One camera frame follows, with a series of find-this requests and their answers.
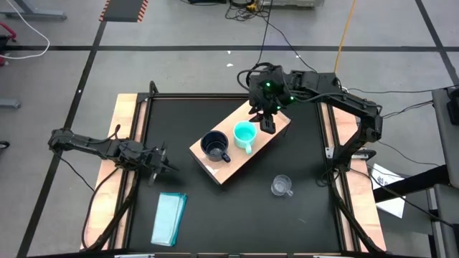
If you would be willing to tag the black mat with red stripes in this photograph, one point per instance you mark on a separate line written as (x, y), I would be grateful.
(123, 10)

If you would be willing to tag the black metal beam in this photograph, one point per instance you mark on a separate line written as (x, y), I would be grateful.
(412, 182)

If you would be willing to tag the grey equipment case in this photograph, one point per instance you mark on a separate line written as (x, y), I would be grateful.
(294, 3)

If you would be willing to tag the small grey metal foot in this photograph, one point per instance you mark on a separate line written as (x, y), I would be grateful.
(9, 103)

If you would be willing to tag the clear glass mug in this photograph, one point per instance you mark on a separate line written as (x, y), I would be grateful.
(281, 185)

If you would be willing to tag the teal plastic mug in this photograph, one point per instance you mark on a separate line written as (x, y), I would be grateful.
(245, 133)

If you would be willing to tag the grey metal stand foot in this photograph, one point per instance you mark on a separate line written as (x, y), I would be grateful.
(43, 16)

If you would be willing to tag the black caster wheel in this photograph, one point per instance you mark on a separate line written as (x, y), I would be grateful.
(3, 144)

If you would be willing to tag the black device on desk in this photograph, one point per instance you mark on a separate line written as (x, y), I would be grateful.
(453, 107)

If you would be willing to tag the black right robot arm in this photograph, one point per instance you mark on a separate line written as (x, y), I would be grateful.
(369, 118)

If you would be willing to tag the light blue folded cloth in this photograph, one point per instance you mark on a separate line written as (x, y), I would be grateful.
(168, 218)

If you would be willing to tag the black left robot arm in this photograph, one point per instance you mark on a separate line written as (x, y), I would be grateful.
(86, 143)

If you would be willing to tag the red cart frame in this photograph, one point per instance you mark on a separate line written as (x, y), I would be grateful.
(10, 31)

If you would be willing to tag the dark blue enamel mug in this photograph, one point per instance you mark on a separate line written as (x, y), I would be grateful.
(206, 147)

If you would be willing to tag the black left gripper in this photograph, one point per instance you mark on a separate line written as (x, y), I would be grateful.
(152, 157)

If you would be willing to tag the grey desk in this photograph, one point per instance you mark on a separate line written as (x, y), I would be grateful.
(444, 143)

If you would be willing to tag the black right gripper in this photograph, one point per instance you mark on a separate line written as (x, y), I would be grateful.
(269, 95)

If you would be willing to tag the wooden shelf with black legs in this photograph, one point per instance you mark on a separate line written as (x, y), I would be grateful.
(229, 165)

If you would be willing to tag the white paper sheet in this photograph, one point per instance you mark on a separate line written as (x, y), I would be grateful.
(392, 208)

